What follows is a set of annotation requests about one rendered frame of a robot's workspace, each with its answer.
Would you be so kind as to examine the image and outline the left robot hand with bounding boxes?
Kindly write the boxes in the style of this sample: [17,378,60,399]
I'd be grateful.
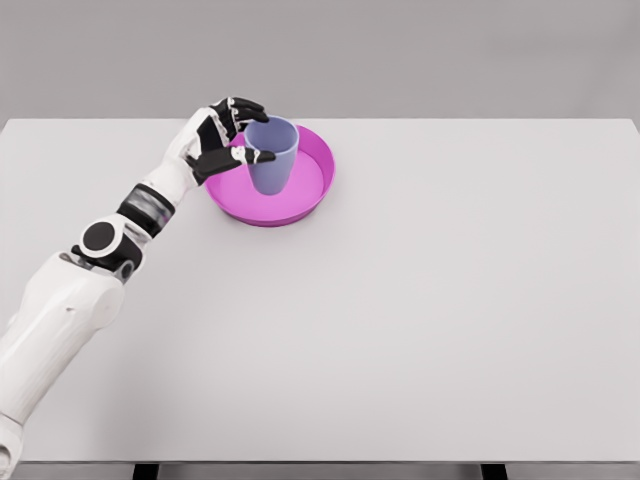
[162,96,277,184]

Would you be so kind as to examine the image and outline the lavender plastic cup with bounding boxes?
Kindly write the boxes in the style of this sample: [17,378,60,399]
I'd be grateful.
[243,115,300,197]

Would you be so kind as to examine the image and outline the magenta round plate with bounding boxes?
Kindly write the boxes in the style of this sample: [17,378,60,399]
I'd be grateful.
[203,123,336,229]

